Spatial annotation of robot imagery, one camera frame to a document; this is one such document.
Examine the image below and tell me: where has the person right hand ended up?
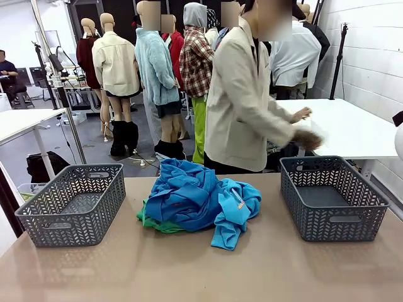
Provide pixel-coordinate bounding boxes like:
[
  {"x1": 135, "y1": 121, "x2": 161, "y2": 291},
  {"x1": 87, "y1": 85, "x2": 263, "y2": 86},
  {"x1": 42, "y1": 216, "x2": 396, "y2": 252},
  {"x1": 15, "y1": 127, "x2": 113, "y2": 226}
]
[{"x1": 295, "y1": 128, "x2": 326, "y2": 151}]

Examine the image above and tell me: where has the person left hand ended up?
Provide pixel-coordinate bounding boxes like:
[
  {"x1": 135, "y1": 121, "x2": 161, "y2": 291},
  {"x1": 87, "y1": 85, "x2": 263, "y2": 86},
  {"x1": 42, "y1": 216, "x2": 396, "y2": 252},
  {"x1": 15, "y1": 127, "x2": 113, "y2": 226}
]
[{"x1": 290, "y1": 106, "x2": 313, "y2": 124}]

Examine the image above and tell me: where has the cyan garment with white tag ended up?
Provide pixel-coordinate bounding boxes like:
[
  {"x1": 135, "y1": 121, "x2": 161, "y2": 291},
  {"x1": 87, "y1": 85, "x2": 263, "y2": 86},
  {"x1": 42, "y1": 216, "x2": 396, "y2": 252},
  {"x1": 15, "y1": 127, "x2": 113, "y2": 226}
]
[{"x1": 210, "y1": 178, "x2": 263, "y2": 252}]

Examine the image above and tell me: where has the blue garment with red mark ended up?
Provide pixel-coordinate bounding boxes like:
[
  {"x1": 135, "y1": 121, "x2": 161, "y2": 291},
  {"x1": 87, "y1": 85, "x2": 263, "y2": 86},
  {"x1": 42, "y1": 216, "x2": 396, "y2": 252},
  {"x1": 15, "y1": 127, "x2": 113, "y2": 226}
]
[{"x1": 145, "y1": 176, "x2": 227, "y2": 233}]

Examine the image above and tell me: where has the person left forearm beige sleeve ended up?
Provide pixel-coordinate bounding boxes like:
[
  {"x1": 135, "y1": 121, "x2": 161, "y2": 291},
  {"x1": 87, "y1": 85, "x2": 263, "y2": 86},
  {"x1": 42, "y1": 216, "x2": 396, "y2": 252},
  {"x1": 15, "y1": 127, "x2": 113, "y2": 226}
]
[{"x1": 273, "y1": 99, "x2": 297, "y2": 122}]

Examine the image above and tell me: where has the person right forearm beige sleeve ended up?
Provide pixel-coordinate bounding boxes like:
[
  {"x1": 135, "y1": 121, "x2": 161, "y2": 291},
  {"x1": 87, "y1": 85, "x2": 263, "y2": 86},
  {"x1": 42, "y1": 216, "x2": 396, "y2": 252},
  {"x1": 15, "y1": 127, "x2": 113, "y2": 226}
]
[{"x1": 251, "y1": 103, "x2": 300, "y2": 148}]

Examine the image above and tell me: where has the large white table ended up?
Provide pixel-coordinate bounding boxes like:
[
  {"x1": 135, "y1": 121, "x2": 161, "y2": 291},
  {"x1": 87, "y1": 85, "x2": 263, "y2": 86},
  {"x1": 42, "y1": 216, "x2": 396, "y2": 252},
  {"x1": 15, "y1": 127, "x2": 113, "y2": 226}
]
[{"x1": 272, "y1": 98, "x2": 403, "y2": 177}]

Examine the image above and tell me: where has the mannequin in white shirt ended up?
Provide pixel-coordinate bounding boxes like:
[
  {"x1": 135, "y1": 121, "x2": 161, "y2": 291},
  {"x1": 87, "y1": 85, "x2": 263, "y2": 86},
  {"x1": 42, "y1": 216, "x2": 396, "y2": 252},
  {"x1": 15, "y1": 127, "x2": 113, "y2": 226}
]
[{"x1": 270, "y1": 3, "x2": 322, "y2": 100}]

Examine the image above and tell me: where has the black light stand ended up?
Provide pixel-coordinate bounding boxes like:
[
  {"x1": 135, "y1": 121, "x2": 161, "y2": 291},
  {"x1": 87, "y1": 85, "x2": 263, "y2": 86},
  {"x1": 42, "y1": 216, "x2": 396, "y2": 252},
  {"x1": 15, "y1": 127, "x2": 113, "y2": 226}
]
[{"x1": 329, "y1": 23, "x2": 351, "y2": 101}]

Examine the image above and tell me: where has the person in beige blazer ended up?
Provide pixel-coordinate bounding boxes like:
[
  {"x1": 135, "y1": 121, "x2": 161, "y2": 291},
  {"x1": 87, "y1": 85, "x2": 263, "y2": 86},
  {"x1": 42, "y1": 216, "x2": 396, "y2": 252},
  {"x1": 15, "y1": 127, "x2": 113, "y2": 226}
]
[{"x1": 203, "y1": 0, "x2": 298, "y2": 174}]

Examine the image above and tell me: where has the mannequin in black coat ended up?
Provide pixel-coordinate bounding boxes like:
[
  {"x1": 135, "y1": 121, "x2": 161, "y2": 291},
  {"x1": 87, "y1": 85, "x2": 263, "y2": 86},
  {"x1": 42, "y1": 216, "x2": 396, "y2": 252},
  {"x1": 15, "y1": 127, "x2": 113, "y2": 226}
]
[{"x1": 304, "y1": 3, "x2": 331, "y2": 64}]

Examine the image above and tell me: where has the gray woven plastic basket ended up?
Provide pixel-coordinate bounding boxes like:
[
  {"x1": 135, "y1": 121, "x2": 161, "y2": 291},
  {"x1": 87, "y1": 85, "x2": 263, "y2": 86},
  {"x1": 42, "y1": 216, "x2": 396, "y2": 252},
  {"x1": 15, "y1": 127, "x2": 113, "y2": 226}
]
[
  {"x1": 14, "y1": 162, "x2": 127, "y2": 249},
  {"x1": 279, "y1": 155, "x2": 390, "y2": 243}
]

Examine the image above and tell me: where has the mannequin in blue shirt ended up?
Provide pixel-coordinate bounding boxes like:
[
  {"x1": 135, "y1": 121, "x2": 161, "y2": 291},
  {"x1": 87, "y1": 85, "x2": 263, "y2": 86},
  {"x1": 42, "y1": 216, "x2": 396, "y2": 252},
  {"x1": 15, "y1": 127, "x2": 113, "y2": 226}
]
[{"x1": 215, "y1": 1, "x2": 242, "y2": 51}]

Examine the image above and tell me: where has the mannequin in plaid shirt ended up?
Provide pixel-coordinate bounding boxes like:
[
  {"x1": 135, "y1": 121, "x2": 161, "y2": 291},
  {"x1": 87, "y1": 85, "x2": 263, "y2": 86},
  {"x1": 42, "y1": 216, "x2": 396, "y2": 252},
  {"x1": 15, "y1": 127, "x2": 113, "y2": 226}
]
[{"x1": 178, "y1": 2, "x2": 215, "y2": 165}]

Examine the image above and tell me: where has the mannequin in patterned hood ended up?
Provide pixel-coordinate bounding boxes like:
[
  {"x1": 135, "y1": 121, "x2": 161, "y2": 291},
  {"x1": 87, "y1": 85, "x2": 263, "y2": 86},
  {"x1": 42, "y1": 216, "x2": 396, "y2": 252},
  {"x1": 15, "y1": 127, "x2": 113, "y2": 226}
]
[{"x1": 206, "y1": 8, "x2": 221, "y2": 50}]

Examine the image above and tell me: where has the mannequin in red jacket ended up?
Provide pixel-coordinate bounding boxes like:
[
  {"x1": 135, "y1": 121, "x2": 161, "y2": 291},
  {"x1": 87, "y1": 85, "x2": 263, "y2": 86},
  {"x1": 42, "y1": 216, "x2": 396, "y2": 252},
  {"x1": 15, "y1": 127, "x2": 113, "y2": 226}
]
[{"x1": 160, "y1": 14, "x2": 186, "y2": 92}]

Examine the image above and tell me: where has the mannequin in light blue fleece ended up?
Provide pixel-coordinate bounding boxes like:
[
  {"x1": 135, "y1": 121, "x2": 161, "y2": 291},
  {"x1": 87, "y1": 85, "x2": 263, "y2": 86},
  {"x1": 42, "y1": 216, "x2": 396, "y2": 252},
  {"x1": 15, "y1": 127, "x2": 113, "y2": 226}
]
[{"x1": 134, "y1": 0, "x2": 187, "y2": 161}]

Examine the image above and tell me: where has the mannequin in cream jacket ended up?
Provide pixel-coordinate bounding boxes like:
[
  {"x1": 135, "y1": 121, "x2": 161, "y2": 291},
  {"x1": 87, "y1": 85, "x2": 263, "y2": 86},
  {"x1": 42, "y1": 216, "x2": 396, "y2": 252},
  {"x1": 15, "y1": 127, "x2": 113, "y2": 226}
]
[{"x1": 91, "y1": 12, "x2": 142, "y2": 157}]

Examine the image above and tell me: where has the mannequin in maroon sweater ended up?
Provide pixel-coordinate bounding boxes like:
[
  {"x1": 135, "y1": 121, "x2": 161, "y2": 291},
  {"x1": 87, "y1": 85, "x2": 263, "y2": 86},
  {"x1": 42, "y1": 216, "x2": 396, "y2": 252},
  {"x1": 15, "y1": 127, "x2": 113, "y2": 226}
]
[{"x1": 76, "y1": 18, "x2": 103, "y2": 142}]

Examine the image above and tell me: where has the cluttered background workbench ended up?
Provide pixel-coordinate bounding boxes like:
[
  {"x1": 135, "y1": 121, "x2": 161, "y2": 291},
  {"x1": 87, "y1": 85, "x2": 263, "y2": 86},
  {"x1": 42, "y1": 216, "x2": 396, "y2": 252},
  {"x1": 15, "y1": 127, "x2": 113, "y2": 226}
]
[{"x1": 47, "y1": 74, "x2": 94, "y2": 111}]

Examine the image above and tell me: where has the slanted metal pole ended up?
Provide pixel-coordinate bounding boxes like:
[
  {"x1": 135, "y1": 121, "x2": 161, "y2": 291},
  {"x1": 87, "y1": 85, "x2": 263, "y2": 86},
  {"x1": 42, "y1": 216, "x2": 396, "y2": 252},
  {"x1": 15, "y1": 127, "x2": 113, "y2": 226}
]
[{"x1": 30, "y1": 0, "x2": 88, "y2": 165}]

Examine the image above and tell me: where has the black bag on floor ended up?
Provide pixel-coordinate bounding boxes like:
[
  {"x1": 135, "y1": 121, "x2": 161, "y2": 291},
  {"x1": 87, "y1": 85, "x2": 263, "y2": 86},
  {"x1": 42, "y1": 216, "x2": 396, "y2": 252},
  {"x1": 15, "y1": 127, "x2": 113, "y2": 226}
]
[{"x1": 26, "y1": 150, "x2": 71, "y2": 184}]

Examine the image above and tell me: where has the gray metal stool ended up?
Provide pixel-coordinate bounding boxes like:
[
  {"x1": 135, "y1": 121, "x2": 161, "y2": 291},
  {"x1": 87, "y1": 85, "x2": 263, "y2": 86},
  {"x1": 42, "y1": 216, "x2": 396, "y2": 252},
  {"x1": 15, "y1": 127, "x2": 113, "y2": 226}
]
[{"x1": 12, "y1": 91, "x2": 35, "y2": 109}]

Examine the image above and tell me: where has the white table with white legs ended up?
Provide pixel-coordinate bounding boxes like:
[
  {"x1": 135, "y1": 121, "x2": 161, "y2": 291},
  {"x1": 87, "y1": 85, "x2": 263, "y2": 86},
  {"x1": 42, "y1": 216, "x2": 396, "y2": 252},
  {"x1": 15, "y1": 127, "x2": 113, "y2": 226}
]
[{"x1": 0, "y1": 108, "x2": 67, "y2": 172}]

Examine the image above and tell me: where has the green and white box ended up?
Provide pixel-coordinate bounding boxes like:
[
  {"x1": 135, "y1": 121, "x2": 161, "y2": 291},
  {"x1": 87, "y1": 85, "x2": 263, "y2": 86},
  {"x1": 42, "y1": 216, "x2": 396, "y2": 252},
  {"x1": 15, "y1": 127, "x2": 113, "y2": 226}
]
[{"x1": 17, "y1": 183, "x2": 42, "y2": 202}]

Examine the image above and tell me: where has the seated person in dark shirt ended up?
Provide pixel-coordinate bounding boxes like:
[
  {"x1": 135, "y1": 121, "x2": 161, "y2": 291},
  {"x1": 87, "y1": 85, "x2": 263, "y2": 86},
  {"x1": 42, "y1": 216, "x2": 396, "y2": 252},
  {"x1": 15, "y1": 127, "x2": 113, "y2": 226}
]
[{"x1": 0, "y1": 49, "x2": 28, "y2": 104}]

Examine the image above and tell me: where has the green drawstring garment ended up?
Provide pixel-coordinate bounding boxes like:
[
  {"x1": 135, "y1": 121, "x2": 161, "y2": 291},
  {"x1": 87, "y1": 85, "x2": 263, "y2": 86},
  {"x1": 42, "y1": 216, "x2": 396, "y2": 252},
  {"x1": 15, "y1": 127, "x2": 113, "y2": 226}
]
[{"x1": 136, "y1": 201, "x2": 191, "y2": 234}]

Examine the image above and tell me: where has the black camera tripod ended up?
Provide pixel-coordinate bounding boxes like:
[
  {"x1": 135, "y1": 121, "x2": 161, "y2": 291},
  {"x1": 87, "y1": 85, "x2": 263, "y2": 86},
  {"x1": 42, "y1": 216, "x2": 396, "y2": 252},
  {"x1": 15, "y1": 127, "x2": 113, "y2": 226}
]
[{"x1": 31, "y1": 40, "x2": 60, "y2": 111}]

